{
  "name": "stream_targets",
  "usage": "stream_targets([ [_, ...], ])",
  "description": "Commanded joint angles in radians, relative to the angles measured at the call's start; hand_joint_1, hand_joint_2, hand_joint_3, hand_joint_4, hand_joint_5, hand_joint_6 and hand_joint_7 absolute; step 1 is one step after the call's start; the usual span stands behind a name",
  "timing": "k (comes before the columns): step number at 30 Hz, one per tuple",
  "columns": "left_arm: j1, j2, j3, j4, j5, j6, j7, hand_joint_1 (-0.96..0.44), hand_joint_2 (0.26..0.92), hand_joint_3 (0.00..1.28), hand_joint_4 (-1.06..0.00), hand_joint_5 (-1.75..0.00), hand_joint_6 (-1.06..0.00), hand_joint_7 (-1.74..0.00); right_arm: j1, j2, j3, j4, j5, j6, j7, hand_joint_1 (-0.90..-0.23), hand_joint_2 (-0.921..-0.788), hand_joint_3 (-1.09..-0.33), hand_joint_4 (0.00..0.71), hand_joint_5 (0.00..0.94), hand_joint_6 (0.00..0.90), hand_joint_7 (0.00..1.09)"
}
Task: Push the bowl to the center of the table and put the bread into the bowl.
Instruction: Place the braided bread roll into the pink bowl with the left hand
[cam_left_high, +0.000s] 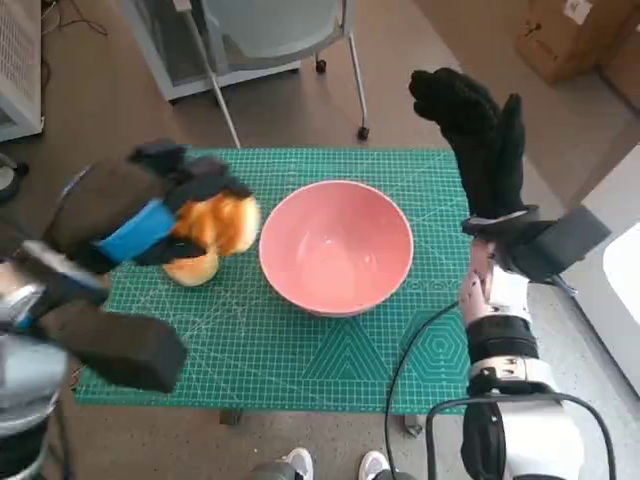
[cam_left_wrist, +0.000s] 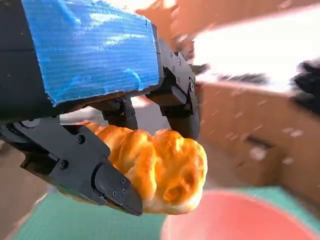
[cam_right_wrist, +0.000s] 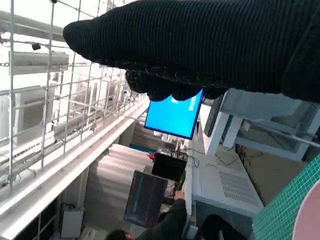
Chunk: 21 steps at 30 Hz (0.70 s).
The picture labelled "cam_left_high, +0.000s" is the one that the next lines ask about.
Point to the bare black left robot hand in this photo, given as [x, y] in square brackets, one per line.
[135, 230]

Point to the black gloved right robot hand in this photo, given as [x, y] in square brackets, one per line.
[485, 150]

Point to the round bread bun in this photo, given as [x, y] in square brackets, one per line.
[195, 272]

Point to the long striped bread loaf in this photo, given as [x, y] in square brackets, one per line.
[225, 225]

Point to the pink bowl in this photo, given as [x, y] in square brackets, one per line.
[335, 240]

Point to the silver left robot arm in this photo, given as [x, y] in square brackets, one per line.
[25, 375]

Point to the printed cardboard box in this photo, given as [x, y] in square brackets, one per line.
[565, 35]

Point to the plain cardboard box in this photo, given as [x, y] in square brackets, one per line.
[625, 70]

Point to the green cutting mat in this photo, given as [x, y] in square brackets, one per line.
[250, 345]

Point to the white perforated cabinet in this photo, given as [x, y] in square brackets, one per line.
[20, 60]

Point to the grey mesh chair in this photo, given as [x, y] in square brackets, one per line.
[270, 25]

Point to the white shoe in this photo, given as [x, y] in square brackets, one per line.
[374, 465]
[301, 462]

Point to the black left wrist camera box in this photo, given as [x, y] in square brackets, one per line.
[130, 350]

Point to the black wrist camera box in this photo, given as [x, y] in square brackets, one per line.
[130, 350]
[565, 245]

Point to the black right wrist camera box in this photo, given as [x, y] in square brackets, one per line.
[565, 245]

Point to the metal table bracket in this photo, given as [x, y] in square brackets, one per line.
[412, 425]

